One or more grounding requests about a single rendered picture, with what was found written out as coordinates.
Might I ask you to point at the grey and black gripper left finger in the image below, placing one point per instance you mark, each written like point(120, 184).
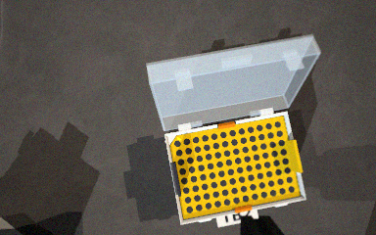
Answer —
point(250, 226)

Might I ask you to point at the yellow perforated tip rack plate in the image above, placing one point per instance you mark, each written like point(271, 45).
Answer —
point(250, 163)

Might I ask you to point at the white label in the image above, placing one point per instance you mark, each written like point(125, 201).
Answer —
point(234, 218)

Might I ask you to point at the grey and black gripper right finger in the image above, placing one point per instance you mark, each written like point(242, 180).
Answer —
point(268, 225)

